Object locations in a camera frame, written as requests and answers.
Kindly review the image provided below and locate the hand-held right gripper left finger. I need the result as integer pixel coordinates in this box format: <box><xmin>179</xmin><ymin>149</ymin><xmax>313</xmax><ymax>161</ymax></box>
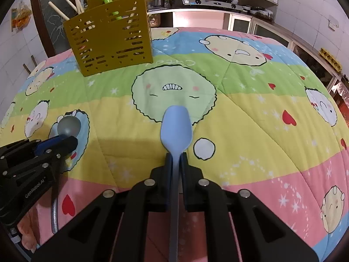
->
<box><xmin>33</xmin><ymin>153</ymin><xmax>174</xmax><ymax>262</ymax></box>

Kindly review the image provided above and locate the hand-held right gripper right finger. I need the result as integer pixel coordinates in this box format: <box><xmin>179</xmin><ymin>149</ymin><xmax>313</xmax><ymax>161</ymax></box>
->
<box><xmin>179</xmin><ymin>152</ymin><xmax>320</xmax><ymax>262</ymax></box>

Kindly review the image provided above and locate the light blue spoon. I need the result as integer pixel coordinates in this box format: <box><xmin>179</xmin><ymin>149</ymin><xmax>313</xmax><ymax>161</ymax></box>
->
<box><xmin>160</xmin><ymin>106</ymin><xmax>196</xmax><ymax>262</ymax></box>

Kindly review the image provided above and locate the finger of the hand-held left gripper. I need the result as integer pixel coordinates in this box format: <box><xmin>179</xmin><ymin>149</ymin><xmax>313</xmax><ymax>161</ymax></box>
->
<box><xmin>0</xmin><ymin>136</ymin><xmax>63</xmax><ymax>159</ymax></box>
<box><xmin>0</xmin><ymin>136</ymin><xmax>79</xmax><ymax>178</ymax></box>

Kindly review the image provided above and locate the yellow perforated utensil holder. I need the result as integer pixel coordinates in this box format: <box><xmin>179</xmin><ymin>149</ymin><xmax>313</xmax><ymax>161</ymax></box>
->
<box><xmin>63</xmin><ymin>0</ymin><xmax>154</xmax><ymax>77</ymax></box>

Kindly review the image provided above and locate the cartoon printed blanket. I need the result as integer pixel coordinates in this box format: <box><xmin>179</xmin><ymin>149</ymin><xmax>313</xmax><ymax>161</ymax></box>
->
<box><xmin>0</xmin><ymin>27</ymin><xmax>349</xmax><ymax>262</ymax></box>

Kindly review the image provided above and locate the grey spoon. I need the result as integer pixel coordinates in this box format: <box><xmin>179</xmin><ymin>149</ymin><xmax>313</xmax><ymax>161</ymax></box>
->
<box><xmin>50</xmin><ymin>116</ymin><xmax>82</xmax><ymax>234</ymax></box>

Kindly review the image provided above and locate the gas stove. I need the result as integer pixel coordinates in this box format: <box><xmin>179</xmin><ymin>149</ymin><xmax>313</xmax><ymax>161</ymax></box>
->
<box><xmin>168</xmin><ymin>0</ymin><xmax>244</xmax><ymax>11</ymax></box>

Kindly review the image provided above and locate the yellow egg carton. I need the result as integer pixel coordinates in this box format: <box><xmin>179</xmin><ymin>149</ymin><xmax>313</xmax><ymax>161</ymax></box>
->
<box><xmin>319</xmin><ymin>48</ymin><xmax>343</xmax><ymax>72</ymax></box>

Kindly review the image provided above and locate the orange wall hanging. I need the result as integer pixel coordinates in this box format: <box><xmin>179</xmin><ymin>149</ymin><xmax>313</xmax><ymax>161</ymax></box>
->
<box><xmin>10</xmin><ymin>1</ymin><xmax>32</xmax><ymax>31</ymax></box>

